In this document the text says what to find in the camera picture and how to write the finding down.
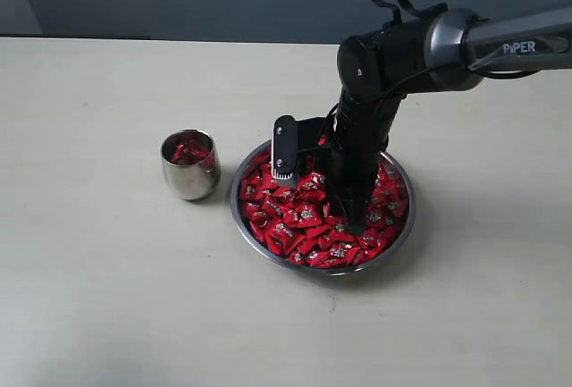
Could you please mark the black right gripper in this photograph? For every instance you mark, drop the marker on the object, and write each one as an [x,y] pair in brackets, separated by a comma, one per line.
[349,140]

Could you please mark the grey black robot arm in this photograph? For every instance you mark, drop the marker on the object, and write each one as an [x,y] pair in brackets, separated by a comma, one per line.
[452,51]

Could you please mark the round stainless steel bowl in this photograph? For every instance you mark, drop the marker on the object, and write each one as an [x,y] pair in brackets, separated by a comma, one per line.
[396,171]

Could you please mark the steel cup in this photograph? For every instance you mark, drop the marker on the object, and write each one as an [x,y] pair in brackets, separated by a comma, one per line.
[193,182]

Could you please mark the red wrapped candy pile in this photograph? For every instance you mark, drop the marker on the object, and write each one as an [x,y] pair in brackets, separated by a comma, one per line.
[294,223]

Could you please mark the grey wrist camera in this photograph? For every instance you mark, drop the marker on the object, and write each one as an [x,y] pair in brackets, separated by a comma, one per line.
[293,142]

